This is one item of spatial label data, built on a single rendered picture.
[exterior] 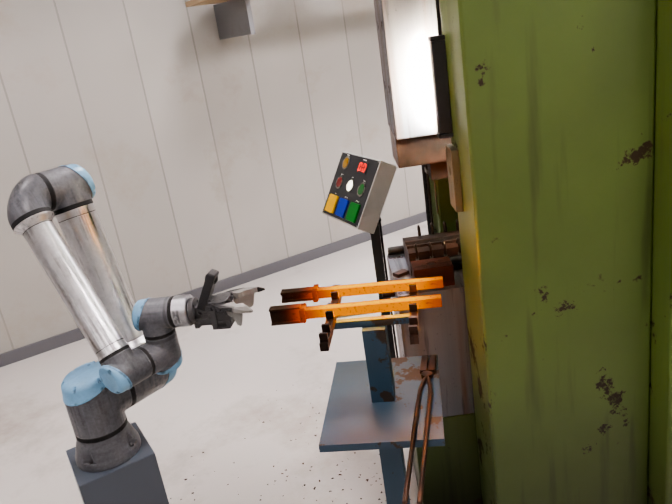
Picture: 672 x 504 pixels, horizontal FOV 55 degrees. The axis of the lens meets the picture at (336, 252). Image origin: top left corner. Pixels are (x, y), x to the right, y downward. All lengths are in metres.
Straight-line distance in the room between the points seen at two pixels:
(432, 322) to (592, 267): 0.52
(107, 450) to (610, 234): 1.50
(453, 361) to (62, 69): 3.13
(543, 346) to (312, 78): 3.53
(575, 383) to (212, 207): 3.30
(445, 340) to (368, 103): 3.43
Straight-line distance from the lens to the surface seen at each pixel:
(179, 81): 4.55
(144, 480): 2.10
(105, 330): 1.87
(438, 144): 1.98
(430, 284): 1.72
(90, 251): 2.02
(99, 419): 2.00
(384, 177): 2.50
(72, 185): 2.02
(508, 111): 1.59
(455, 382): 2.11
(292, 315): 1.66
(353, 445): 1.60
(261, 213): 4.84
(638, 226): 1.76
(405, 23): 1.89
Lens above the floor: 1.70
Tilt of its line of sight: 19 degrees down
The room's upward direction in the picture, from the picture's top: 9 degrees counter-clockwise
